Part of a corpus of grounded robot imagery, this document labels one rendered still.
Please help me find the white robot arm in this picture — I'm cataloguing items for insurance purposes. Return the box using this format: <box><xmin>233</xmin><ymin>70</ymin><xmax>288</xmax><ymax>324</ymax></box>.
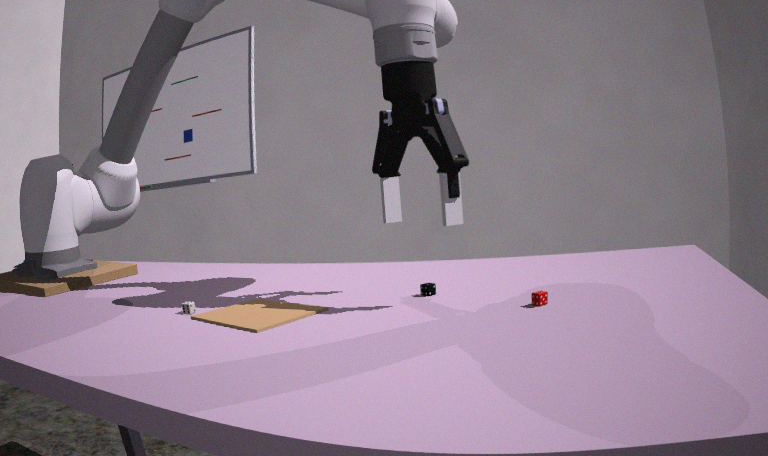
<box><xmin>12</xmin><ymin>0</ymin><xmax>458</xmax><ymax>281</ymax></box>

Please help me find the red die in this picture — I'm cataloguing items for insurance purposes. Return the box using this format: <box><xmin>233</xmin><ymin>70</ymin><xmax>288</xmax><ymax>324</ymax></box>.
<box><xmin>532</xmin><ymin>291</ymin><xmax>548</xmax><ymax>307</ymax></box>

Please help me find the tan square mat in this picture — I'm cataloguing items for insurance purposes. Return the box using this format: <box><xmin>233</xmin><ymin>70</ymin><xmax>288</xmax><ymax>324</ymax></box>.
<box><xmin>191</xmin><ymin>299</ymin><xmax>328</xmax><ymax>333</ymax></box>

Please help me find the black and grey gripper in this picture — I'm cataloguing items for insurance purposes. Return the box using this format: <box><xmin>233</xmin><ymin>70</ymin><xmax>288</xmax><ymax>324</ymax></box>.
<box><xmin>372</xmin><ymin>61</ymin><xmax>469</xmax><ymax>226</ymax></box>

